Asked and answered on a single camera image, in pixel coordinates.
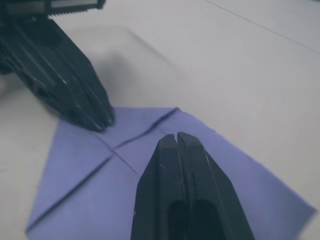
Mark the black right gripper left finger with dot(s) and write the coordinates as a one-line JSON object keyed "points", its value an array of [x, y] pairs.
{"points": [[155, 190]]}

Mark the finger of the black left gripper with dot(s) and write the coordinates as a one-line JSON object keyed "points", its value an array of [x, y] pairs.
{"points": [[75, 65], [32, 70]]}

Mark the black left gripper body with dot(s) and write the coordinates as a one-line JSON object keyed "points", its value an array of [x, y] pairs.
{"points": [[30, 10]]}

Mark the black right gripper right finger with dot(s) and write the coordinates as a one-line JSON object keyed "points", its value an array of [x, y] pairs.
{"points": [[215, 190]]}

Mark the purple sheet of paper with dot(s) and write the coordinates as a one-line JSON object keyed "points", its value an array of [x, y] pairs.
{"points": [[75, 190]]}

